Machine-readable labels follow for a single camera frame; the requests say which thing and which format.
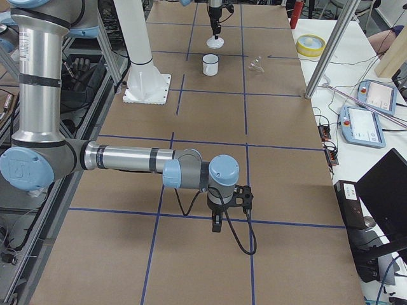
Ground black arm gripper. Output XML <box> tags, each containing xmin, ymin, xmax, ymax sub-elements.
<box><xmin>208</xmin><ymin>201</ymin><xmax>224</xmax><ymax>233</ymax></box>

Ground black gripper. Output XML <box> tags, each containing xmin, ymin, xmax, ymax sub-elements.
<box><xmin>212</xmin><ymin>18</ymin><xmax>221</xmax><ymax>39</ymax></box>

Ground white enamel cup lid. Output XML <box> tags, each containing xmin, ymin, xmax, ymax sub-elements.
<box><xmin>206</xmin><ymin>36</ymin><xmax>224</xmax><ymax>50</ymax></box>

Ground clear glass funnel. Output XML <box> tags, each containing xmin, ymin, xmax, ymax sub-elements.
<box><xmin>249</xmin><ymin>56</ymin><xmax>265</xmax><ymax>74</ymax></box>

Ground white enamel cup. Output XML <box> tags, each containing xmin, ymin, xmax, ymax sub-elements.
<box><xmin>202</xmin><ymin>53</ymin><xmax>219</xmax><ymax>76</ymax></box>

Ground red cylinder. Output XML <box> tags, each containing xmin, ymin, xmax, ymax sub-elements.
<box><xmin>290</xmin><ymin>0</ymin><xmax>304</xmax><ymax>29</ymax></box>

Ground yellow tape roll with dish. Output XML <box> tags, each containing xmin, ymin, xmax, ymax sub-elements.
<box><xmin>296</xmin><ymin>34</ymin><xmax>326</xmax><ymax>58</ymax></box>

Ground black box device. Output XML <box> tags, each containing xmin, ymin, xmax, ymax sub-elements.
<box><xmin>334</xmin><ymin>180</ymin><xmax>366</xmax><ymax>230</ymax></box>

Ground orange black connector block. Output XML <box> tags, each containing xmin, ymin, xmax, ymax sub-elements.
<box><xmin>318</xmin><ymin>125</ymin><xmax>331</xmax><ymax>141</ymax></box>

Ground seated person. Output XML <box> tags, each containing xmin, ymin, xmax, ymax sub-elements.
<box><xmin>368</xmin><ymin>25</ymin><xmax>404</xmax><ymax>58</ymax></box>

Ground black computer monitor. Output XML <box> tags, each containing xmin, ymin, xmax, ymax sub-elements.
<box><xmin>356</xmin><ymin>148</ymin><xmax>406</xmax><ymax>241</ymax></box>

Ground blue teach pendant near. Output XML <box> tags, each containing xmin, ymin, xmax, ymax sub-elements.
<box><xmin>339</xmin><ymin>105</ymin><xmax>386</xmax><ymax>148</ymax></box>

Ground blue teach pendant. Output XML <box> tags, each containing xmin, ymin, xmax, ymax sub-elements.
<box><xmin>339</xmin><ymin>105</ymin><xmax>386</xmax><ymax>148</ymax></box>
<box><xmin>357</xmin><ymin>79</ymin><xmax>397</xmax><ymax>116</ymax></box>

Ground metal grabber stick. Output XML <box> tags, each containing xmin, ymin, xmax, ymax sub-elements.
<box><xmin>319</xmin><ymin>83</ymin><xmax>406</xmax><ymax>129</ymax></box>

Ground blue teach pendant far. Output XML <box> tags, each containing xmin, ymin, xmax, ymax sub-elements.
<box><xmin>357</xmin><ymin>79</ymin><xmax>397</xmax><ymax>116</ymax></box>

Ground wooden board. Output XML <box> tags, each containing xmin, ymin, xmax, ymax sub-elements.
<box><xmin>375</xmin><ymin>27</ymin><xmax>406</xmax><ymax>78</ymax></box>

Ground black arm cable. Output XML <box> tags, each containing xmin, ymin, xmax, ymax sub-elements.
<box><xmin>173</xmin><ymin>186</ymin><xmax>258</xmax><ymax>255</ymax></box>

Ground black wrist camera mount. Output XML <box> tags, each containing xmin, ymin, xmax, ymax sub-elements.
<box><xmin>228</xmin><ymin>185</ymin><xmax>254</xmax><ymax>216</ymax></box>

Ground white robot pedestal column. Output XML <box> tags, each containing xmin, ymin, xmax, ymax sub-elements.
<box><xmin>114</xmin><ymin>0</ymin><xmax>171</xmax><ymax>105</ymax></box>

